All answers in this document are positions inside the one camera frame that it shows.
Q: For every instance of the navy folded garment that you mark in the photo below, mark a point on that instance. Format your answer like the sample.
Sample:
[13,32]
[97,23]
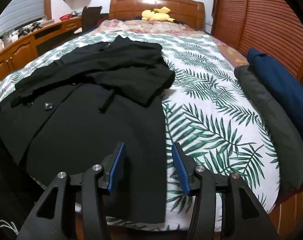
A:
[283,86]

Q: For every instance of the dark wooden chair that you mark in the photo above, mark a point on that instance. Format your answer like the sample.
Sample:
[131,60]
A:
[90,17]

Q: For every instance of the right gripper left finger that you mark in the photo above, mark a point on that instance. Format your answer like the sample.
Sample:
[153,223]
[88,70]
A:
[54,215]

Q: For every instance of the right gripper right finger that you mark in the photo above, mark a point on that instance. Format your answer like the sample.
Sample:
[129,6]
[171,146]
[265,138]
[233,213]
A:
[243,216]

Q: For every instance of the wooden desk cabinet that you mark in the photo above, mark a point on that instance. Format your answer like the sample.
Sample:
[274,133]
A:
[18,54]

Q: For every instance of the wooden louvered wardrobe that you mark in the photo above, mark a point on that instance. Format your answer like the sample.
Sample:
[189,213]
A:
[269,26]

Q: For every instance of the wooden headboard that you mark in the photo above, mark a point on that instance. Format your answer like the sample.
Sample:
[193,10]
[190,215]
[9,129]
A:
[188,11]

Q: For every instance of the palm leaf bedsheet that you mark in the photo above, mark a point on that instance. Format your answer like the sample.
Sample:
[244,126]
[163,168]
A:
[207,111]

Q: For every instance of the floral blanket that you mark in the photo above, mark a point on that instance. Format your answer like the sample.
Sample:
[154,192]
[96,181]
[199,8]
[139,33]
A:
[233,56]

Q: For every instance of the black coat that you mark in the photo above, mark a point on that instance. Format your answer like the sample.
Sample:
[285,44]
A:
[71,114]

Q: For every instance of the grey folded garment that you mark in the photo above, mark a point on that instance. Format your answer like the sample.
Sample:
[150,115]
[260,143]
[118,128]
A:
[285,137]

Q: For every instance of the grey window blind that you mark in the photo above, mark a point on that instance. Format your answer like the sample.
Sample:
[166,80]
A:
[20,12]

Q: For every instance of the yellow plush toy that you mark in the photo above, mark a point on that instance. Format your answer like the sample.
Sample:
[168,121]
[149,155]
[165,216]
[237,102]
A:
[161,15]

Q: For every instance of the red basket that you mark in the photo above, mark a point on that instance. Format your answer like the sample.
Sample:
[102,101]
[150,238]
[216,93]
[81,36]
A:
[65,17]

